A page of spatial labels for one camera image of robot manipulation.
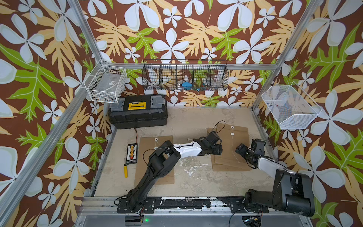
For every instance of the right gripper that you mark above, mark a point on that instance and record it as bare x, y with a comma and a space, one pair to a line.
239, 147

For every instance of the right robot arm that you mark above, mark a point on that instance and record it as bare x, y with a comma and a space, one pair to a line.
291, 191

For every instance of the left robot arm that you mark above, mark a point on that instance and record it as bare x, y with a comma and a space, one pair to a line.
163, 160

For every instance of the white mesh basket right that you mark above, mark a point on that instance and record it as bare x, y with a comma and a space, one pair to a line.
291, 107

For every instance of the blue object in basket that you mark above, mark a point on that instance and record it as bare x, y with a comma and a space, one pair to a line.
187, 86

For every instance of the black toolbox yellow latch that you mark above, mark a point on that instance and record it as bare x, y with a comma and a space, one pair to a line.
138, 112

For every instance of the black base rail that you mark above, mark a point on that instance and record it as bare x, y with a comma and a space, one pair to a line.
151, 204

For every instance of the black wire basket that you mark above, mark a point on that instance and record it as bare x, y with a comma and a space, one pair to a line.
170, 74

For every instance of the yellow handled screwdriver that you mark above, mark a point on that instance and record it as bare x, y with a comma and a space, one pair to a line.
125, 171

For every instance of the white wire basket left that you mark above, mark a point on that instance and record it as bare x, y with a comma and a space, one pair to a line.
105, 83

